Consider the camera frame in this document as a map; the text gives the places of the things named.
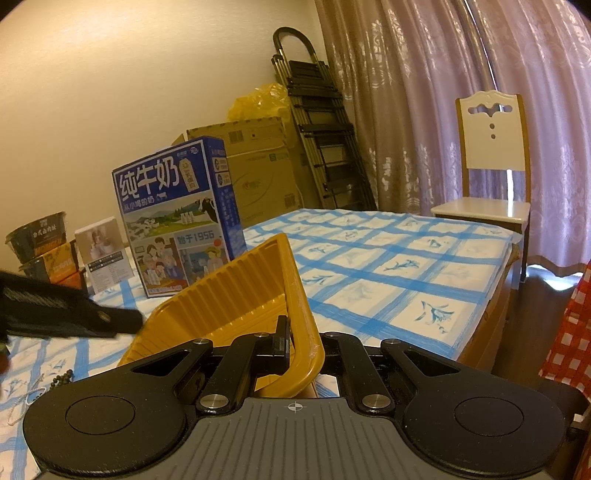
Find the yellow plastic tray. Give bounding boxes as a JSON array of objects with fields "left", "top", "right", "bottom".
[{"left": 119, "top": 233, "right": 325, "bottom": 398}]

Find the middle black noodle bowl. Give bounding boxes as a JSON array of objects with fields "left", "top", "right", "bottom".
[{"left": 19, "top": 241, "right": 79, "bottom": 284}]

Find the black noodle bowl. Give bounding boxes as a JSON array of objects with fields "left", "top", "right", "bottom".
[
  {"left": 19, "top": 241, "right": 79, "bottom": 284},
  {"left": 5, "top": 211, "right": 66, "bottom": 264},
  {"left": 58, "top": 269, "right": 87, "bottom": 292}
]

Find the bottom black noodle bowl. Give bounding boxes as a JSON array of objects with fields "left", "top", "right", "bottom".
[{"left": 58, "top": 269, "right": 87, "bottom": 292}]

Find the top black noodle bowl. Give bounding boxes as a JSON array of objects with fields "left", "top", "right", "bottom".
[{"left": 5, "top": 211, "right": 66, "bottom": 264}]

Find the small white product box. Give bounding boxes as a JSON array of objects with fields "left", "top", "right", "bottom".
[{"left": 74, "top": 217, "right": 133, "bottom": 293}]

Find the blue white checked tablecloth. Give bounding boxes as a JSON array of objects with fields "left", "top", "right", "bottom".
[{"left": 1, "top": 209, "right": 518, "bottom": 479}]

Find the blue milk carton box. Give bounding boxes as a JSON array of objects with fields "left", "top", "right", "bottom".
[{"left": 112, "top": 136, "right": 246, "bottom": 298}]

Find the red white checked cloth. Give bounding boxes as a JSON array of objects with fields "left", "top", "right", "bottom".
[{"left": 537, "top": 260, "right": 591, "bottom": 480}]

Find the cardboard box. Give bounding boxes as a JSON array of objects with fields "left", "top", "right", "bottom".
[{"left": 177, "top": 116, "right": 322, "bottom": 228}]

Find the white wooden chair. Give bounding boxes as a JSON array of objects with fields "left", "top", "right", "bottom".
[{"left": 431, "top": 90, "right": 531, "bottom": 281}]

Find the black folding ladder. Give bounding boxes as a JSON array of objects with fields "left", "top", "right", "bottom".
[{"left": 271, "top": 26, "right": 377, "bottom": 211}]

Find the yellow plastic bag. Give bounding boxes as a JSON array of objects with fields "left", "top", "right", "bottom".
[{"left": 228, "top": 82, "right": 290, "bottom": 122}]

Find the pink patterned curtain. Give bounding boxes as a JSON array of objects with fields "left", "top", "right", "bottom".
[{"left": 314, "top": 0, "right": 591, "bottom": 278}]

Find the white pearl necklace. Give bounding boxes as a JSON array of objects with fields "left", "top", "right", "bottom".
[{"left": 6, "top": 384, "right": 52, "bottom": 425}]

